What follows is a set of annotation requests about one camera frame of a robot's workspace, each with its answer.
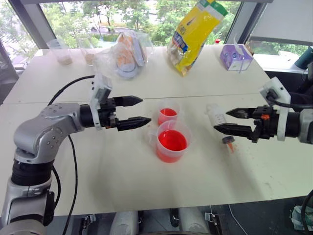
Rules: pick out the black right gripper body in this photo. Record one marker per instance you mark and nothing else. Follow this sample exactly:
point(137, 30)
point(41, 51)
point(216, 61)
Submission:
point(267, 124)

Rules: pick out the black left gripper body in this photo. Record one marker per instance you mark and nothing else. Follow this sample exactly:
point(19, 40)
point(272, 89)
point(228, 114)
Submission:
point(107, 115)

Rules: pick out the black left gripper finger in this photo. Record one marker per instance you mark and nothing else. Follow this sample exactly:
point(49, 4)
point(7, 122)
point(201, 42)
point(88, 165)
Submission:
point(133, 123)
point(128, 101)

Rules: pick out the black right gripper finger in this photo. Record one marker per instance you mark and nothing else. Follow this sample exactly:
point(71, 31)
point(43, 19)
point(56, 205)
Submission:
point(236, 131)
point(242, 113)

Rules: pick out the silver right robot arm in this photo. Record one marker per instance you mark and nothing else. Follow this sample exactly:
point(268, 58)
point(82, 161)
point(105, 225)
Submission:
point(306, 124)

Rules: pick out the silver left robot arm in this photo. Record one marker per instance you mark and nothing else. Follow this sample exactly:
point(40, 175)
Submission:
point(39, 132)

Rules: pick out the clear plastic syringe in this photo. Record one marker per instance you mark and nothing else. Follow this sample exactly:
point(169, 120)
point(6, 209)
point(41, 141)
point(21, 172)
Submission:
point(215, 115)

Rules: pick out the small clear measuring cup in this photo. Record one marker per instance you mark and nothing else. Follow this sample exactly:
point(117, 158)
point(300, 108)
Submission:
point(167, 113)

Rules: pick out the large clear measuring cup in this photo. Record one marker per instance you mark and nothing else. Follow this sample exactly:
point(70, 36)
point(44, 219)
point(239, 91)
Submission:
point(172, 144)

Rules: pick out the clear plastic cup with grains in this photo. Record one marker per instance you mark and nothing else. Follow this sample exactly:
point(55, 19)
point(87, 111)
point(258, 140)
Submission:
point(89, 57)
point(64, 57)

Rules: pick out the dark teal cup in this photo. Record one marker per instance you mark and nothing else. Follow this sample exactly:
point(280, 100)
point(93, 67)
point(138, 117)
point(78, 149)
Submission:
point(304, 60)

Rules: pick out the clear plastic bag with items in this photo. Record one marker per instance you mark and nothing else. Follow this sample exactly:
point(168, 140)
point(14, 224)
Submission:
point(127, 56)

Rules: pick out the black bulky object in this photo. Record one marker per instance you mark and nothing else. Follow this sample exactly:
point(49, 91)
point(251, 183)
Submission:
point(304, 88)

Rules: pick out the purple tissue box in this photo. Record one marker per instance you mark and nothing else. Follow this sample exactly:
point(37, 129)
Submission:
point(234, 58)

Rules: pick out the yellow snack bag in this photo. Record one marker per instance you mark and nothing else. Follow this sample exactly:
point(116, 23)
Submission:
point(193, 36)

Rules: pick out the metal table clamp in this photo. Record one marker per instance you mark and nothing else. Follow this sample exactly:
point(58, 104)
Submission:
point(89, 220)
point(212, 219)

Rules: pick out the grey rounded shape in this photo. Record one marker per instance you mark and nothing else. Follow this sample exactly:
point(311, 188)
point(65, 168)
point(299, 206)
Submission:
point(124, 222)
point(193, 221)

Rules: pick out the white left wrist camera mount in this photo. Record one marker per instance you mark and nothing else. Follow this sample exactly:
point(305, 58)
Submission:
point(99, 91)

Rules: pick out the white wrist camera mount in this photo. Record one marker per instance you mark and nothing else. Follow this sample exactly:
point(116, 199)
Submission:
point(281, 94)
point(99, 91)

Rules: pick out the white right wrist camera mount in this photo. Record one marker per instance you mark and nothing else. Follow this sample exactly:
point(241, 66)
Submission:
point(281, 94)

